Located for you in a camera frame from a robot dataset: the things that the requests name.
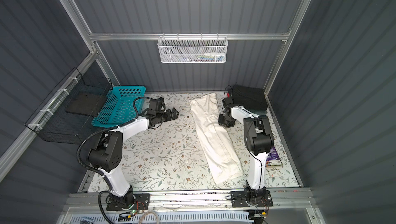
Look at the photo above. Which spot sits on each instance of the black pad in wire basket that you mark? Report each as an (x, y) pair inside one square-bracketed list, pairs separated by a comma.
[(86, 104)]

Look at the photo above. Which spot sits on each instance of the black wire wall basket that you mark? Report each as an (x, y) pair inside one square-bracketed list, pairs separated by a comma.
[(67, 116)]

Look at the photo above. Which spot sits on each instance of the items in mesh basket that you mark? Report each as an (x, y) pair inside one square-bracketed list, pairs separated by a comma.
[(203, 58)]

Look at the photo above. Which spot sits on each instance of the purple printed book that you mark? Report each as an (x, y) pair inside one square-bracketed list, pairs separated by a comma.
[(273, 158)]

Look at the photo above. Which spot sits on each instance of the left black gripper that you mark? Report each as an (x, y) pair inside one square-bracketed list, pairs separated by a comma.
[(169, 117)]

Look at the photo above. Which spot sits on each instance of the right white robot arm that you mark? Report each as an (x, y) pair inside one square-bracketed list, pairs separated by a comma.
[(258, 140)]

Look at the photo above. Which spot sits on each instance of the white mesh wall basket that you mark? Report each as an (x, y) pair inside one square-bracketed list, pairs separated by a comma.
[(171, 50)]

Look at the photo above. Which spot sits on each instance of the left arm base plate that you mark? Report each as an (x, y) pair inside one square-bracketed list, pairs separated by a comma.
[(135, 202)]

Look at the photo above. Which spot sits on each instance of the teal plastic laundry basket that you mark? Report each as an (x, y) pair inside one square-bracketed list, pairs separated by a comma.
[(118, 108)]

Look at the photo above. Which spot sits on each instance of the aluminium frame rail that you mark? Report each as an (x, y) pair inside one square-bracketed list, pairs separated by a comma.
[(189, 36)]

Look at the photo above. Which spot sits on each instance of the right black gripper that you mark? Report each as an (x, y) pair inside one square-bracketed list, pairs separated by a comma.
[(222, 123)]

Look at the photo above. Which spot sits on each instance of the folded dark t shirt stack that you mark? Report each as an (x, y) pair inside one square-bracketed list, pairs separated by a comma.
[(253, 99)]

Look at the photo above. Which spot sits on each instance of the white vented cable duct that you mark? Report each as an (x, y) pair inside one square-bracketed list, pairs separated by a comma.
[(211, 217)]

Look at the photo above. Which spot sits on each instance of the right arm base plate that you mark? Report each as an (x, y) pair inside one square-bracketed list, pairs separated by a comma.
[(251, 199)]

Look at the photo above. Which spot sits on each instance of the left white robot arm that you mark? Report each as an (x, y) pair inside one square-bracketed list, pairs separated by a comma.
[(105, 154)]

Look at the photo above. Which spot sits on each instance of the white t shirt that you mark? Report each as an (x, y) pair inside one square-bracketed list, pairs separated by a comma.
[(214, 139)]

